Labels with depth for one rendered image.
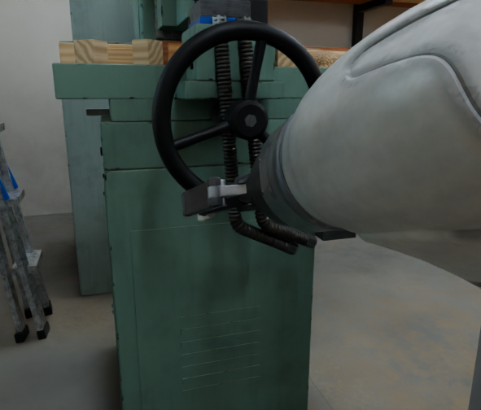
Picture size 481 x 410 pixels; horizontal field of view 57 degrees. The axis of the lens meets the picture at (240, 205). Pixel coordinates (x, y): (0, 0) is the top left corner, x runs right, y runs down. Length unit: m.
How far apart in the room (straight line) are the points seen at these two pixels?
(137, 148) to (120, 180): 0.07
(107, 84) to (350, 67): 0.67
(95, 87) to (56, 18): 2.51
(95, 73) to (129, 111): 0.08
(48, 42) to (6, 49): 0.26
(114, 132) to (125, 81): 0.09
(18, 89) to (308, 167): 3.16
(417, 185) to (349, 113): 0.04
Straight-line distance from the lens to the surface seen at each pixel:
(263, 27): 0.70
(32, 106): 3.33
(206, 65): 0.76
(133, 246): 0.89
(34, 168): 3.37
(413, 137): 0.17
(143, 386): 1.04
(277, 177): 0.28
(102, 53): 0.87
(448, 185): 0.18
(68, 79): 0.84
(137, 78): 0.84
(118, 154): 0.85
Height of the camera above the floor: 0.85
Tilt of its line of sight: 14 degrees down
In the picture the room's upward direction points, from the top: straight up
